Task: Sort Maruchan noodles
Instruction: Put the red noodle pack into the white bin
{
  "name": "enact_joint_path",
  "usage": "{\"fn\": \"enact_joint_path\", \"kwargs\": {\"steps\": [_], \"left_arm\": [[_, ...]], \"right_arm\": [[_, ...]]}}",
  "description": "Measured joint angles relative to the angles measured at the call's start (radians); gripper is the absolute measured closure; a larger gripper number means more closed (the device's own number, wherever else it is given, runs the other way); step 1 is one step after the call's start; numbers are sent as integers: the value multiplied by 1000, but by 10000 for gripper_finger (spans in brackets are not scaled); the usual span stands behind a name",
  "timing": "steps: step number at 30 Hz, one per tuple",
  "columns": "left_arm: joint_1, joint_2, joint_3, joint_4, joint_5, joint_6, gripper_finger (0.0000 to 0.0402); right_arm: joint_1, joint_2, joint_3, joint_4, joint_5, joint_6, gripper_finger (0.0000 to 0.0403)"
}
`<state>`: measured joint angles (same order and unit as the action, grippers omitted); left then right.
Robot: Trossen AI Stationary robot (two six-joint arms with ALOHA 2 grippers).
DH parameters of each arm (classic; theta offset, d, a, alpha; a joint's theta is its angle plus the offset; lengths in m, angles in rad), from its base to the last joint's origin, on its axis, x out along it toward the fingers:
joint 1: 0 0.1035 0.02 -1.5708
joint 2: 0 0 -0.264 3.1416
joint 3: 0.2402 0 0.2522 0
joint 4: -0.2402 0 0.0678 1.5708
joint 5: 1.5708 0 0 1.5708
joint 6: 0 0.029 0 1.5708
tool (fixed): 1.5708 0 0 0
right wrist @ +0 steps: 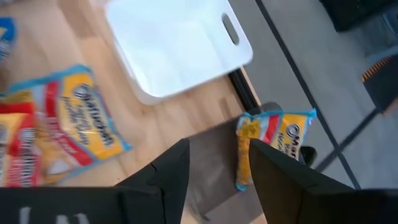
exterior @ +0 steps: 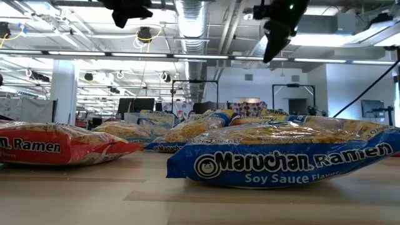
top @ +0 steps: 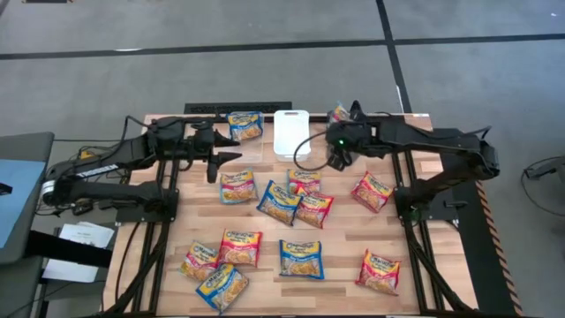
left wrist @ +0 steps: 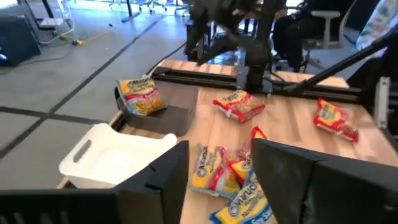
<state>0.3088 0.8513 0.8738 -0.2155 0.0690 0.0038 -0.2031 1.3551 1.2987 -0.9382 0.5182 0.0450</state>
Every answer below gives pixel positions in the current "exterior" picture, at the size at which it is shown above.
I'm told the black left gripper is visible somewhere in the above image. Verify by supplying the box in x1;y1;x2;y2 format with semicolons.
97;0;154;29

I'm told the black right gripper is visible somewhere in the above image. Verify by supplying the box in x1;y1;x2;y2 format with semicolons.
263;0;311;63

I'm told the blue soy sauce ramen packet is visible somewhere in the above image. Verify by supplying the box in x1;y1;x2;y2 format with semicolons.
165;114;400;190
139;109;176;128
144;117;234;154

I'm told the black ceiling-hung device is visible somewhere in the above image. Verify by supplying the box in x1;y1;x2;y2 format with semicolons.
136;26;154;44
0;21;12;40

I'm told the long linear ceiling light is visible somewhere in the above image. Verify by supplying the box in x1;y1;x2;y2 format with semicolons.
0;49;400;66

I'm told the polka-dot fabric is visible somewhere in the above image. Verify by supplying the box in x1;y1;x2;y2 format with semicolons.
229;101;267;119

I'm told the black computer monitor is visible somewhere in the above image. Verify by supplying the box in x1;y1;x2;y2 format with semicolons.
117;97;136;116
134;97;156;113

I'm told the clear plastic bin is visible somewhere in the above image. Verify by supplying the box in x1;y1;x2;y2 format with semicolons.
124;109;176;129

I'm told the white column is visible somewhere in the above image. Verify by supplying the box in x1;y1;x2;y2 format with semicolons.
49;59;79;124

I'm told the white patterned fabric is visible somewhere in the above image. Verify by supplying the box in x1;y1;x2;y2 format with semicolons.
161;101;190;119

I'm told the bluish lit monitor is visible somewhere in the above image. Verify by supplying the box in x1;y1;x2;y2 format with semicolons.
361;99;386;119

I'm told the grey partition screen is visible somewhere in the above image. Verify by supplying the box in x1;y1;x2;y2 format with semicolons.
0;97;58;123

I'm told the grey rectangular air duct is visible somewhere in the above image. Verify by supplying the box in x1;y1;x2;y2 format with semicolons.
296;12;358;48

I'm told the silver spiral air duct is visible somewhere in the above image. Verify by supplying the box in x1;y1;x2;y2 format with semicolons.
174;0;209;104

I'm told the long black arm cable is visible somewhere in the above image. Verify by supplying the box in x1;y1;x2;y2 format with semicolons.
332;59;400;119

